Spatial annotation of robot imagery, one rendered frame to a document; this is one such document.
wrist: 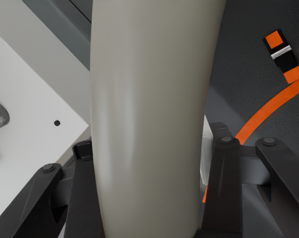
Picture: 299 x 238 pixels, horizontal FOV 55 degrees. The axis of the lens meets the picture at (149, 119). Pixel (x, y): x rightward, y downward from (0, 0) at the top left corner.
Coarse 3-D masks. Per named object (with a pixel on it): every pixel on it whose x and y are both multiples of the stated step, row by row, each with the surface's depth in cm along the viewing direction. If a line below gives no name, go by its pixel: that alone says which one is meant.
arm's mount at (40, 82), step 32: (0, 0) 43; (0, 32) 38; (32, 32) 44; (0, 64) 39; (32, 64) 38; (64, 64) 44; (0, 96) 41; (32, 96) 39; (64, 96) 39; (0, 128) 44; (32, 128) 42; (64, 128) 40; (0, 160) 46; (32, 160) 44; (64, 160) 51; (0, 192) 50
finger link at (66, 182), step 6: (66, 168) 15; (72, 168) 15; (66, 174) 14; (72, 174) 14; (60, 180) 14; (66, 180) 14; (60, 186) 14; (66, 186) 14; (54, 192) 14; (60, 192) 14; (66, 192) 14; (54, 198) 14; (60, 198) 14; (66, 198) 14; (54, 204) 14; (60, 204) 14; (66, 204) 14
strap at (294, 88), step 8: (288, 88) 112; (296, 88) 111; (280, 96) 114; (288, 96) 113; (272, 104) 115; (280, 104) 115; (256, 112) 118; (264, 112) 117; (272, 112) 116; (256, 120) 119; (248, 128) 121; (240, 136) 124; (248, 136) 123
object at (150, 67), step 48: (96, 0) 6; (144, 0) 5; (192, 0) 5; (96, 48) 6; (144, 48) 6; (192, 48) 6; (96, 96) 7; (144, 96) 6; (192, 96) 6; (96, 144) 7; (144, 144) 6; (192, 144) 7; (144, 192) 7; (192, 192) 7
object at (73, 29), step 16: (32, 0) 47; (48, 0) 47; (64, 0) 50; (80, 0) 55; (48, 16) 47; (64, 16) 47; (80, 16) 50; (64, 32) 47; (80, 32) 47; (80, 48) 47
